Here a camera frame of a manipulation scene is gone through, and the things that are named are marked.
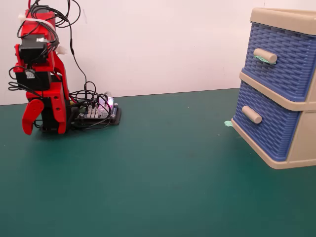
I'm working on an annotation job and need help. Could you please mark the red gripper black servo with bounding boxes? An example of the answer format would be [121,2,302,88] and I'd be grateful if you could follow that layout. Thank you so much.
[12,53,70,136]

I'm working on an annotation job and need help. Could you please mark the blue woven drawer plain handle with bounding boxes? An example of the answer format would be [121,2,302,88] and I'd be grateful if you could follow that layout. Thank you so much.
[233,80,302,160]

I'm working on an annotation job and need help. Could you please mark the motor controller circuit board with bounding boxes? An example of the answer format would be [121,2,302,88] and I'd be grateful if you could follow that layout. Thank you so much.
[71,96,122,126]

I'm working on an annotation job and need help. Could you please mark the long white zip tie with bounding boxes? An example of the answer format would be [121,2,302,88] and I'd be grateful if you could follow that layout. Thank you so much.
[18,14,56,29]

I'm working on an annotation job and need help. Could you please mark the green tape strip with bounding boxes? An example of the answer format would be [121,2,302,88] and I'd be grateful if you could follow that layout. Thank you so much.
[254,55,276,66]

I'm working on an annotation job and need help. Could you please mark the black looped servo cable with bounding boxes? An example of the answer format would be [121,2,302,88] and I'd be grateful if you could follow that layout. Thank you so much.
[7,66,41,97]

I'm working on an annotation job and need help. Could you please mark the long black cable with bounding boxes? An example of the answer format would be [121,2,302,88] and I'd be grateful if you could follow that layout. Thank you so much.
[55,0,88,100]

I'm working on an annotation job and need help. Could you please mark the blue woven drawer taped handle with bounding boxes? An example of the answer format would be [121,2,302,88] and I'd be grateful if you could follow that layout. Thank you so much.
[241,22,316,102]

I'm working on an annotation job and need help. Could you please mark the beige plastic drawer cabinet frame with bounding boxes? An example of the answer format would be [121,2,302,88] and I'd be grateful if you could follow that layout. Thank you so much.
[231,7,316,170]

